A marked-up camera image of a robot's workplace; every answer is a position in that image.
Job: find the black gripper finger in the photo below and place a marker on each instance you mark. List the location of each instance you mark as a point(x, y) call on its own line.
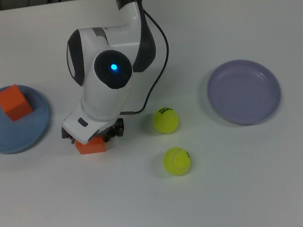
point(64, 132)
point(118, 128)

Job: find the orange cube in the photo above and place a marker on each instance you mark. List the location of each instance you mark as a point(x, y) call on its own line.
point(92, 147)
point(13, 103)

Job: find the yellow tennis ball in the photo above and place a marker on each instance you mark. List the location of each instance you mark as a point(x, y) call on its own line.
point(165, 121)
point(176, 162)

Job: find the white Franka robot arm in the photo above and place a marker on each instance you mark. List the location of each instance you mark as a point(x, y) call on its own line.
point(104, 97)

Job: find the purple plate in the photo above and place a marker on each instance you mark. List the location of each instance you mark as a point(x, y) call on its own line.
point(244, 92)

